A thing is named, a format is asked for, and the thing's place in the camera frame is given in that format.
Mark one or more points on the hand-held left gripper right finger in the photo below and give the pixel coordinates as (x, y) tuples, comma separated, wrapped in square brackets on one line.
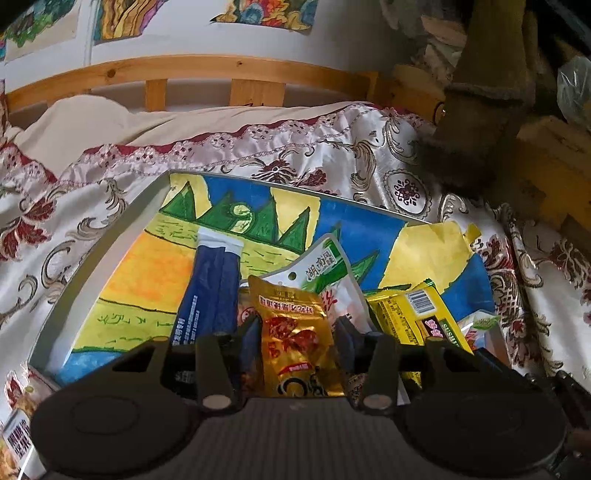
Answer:
[(344, 336)]

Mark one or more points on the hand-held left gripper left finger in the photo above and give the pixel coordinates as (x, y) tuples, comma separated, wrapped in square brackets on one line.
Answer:
[(251, 333)]

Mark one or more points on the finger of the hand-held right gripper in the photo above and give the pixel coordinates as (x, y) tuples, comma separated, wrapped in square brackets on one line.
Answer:
[(496, 363)]

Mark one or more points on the gold foil snack packet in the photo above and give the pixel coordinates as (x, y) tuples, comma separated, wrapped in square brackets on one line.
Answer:
[(295, 341)]

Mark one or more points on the navy blue snack packet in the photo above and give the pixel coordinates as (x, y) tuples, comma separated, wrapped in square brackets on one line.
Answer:
[(207, 295)]

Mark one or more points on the yellow snack packet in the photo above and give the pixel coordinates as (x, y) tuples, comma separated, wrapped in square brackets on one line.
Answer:
[(401, 314)]

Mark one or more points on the grey metal tray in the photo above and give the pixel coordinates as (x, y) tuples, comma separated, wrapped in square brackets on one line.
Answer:
[(92, 277)]

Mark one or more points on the small white green packet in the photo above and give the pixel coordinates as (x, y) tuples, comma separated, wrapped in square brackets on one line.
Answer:
[(482, 321)]

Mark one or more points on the white snack packet green top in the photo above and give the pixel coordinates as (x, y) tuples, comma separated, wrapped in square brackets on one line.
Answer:
[(323, 267)]

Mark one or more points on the coloured drawing paper tray liner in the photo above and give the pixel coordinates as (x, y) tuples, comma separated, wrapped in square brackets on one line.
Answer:
[(138, 277)]

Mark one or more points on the rice cracker packet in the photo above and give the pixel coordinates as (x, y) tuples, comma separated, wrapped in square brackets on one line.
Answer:
[(40, 385)]

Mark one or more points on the floral satin bedspread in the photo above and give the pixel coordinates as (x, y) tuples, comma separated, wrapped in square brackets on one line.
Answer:
[(69, 207)]

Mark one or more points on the beige bed sheet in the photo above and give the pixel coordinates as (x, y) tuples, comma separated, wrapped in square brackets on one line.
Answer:
[(115, 124)]

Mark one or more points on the clear mixed nut packet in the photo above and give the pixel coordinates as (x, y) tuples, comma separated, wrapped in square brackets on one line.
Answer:
[(16, 438)]

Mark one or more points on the wooden bed headboard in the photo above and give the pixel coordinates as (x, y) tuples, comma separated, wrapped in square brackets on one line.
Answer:
[(184, 69)]

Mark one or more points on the clear plastic bag of clothes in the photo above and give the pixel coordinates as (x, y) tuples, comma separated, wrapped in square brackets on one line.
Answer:
[(575, 92)]

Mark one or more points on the brown suede coat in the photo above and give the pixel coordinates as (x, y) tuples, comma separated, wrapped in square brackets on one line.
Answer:
[(489, 69)]

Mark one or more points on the wooden bedpost frame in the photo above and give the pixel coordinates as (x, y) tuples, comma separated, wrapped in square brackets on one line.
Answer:
[(554, 152)]

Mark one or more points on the white wall pipe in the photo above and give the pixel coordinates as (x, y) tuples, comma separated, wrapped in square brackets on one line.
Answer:
[(86, 32)]

